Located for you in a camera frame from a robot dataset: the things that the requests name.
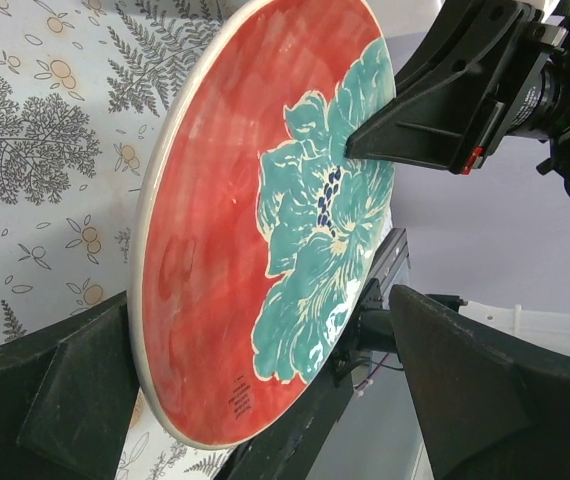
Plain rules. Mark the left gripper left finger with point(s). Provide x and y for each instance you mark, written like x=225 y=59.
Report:
x=67 y=394

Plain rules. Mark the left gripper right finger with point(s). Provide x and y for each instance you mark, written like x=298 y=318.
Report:
x=489 y=405

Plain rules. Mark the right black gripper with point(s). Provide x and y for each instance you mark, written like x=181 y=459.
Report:
x=462 y=89

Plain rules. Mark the large red teal plate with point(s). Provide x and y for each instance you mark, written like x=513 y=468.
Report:
x=254 y=232

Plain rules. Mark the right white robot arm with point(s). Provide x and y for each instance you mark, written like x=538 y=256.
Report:
x=545 y=116

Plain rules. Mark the floral patterned table mat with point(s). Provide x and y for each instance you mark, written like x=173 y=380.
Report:
x=85 y=87

